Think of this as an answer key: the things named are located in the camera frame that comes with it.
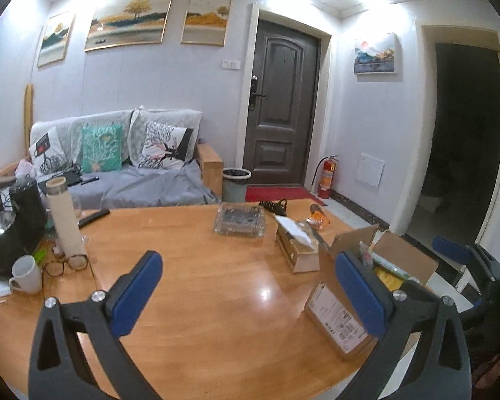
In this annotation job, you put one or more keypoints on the tortoiseshell eyeglasses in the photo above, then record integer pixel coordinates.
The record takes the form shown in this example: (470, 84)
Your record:
(78, 262)

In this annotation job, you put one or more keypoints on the framed golden field painting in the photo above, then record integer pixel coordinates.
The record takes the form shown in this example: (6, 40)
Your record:
(206, 18)

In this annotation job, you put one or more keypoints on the black remote control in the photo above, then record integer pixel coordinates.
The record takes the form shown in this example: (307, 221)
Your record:
(93, 217)

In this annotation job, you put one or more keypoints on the white cup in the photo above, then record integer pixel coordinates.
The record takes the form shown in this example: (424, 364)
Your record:
(27, 275)

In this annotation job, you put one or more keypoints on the small framed landscape painting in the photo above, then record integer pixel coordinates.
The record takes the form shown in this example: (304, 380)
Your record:
(55, 39)

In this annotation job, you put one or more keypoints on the small orange packet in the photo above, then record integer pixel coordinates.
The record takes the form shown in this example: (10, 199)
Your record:
(318, 220)

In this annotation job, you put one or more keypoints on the green white candy packet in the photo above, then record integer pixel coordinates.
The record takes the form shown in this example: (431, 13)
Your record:
(387, 263)

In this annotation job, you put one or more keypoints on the teal patterned cushion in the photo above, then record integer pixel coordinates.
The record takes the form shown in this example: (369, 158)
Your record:
(102, 148)

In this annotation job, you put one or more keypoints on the red fire extinguisher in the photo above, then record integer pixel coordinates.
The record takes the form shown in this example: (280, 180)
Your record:
(327, 179)

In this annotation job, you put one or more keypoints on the red doormat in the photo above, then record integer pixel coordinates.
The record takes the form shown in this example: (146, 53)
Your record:
(283, 195)

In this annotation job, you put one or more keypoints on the labelled cardboard box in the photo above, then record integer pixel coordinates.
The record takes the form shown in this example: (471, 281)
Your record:
(341, 321)

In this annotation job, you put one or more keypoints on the black kettle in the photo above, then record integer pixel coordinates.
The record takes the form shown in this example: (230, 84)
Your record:
(27, 212)

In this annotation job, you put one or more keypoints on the white thermos bottle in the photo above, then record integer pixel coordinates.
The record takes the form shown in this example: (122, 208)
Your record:
(66, 221)

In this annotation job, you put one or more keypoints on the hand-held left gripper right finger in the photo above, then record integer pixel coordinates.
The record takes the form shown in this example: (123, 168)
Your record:
(358, 296)

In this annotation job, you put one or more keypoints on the black pen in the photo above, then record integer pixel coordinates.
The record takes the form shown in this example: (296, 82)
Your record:
(89, 180)

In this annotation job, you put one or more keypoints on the black red white cushion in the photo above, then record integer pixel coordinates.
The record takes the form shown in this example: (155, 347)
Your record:
(46, 150)

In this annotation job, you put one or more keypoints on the white tree print cushion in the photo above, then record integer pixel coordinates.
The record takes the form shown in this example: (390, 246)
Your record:
(162, 146)

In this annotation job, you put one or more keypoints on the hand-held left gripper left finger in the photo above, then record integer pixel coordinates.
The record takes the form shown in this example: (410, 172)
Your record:
(137, 296)

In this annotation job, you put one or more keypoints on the black flat device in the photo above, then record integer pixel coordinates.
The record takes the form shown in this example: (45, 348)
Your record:
(68, 175)

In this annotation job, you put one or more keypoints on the grey trash bin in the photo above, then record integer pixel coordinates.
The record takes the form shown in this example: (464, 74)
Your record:
(235, 187)

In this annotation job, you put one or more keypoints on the wide framed tree painting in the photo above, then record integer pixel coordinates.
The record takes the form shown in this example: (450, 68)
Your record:
(129, 21)

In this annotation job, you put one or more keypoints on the glass ashtray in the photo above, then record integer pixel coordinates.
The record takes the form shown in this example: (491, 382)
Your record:
(239, 218)

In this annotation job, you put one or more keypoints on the yellow snack packet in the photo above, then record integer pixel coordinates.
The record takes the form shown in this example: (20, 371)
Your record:
(389, 279)

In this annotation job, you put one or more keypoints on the dark grey door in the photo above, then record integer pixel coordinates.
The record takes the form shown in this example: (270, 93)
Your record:
(279, 112)

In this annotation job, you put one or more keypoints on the brown tissue box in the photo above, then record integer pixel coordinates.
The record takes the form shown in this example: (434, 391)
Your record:
(300, 258)

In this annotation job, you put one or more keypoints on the grey covered sofa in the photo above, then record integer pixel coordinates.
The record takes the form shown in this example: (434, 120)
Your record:
(210, 162)

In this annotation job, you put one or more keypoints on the wooden plank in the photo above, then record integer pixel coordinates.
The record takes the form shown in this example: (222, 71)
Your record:
(28, 116)

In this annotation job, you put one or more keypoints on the white wall panel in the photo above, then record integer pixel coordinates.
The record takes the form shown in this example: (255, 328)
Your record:
(370, 170)

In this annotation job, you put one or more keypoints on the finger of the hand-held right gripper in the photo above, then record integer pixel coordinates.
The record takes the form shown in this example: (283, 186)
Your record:
(450, 249)
(475, 307)

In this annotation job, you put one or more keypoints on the white light switch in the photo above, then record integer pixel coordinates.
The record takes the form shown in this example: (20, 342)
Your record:
(230, 64)

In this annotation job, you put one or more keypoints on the framed mountain sunset painting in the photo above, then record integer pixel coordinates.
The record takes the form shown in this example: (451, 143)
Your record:
(376, 54)

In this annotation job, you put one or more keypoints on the grey blanket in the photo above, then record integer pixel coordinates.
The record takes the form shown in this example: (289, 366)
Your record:
(150, 187)

